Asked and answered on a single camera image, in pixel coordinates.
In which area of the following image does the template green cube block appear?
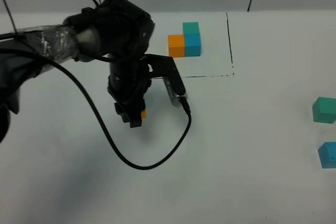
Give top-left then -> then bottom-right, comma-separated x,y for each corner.
183,22 -> 200,35

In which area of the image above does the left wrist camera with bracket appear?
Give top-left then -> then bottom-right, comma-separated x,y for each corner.
145,54 -> 190,113

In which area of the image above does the template orange cube block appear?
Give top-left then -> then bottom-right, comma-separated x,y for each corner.
168,35 -> 185,58

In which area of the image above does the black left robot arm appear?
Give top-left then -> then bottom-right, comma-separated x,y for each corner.
1,0 -> 155,138

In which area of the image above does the black camera cable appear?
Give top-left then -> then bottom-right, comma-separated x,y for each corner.
0,48 -> 192,170

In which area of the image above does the template blue cube block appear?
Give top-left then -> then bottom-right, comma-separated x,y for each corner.
184,34 -> 202,57

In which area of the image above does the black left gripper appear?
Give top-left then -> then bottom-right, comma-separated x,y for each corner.
108,56 -> 151,127

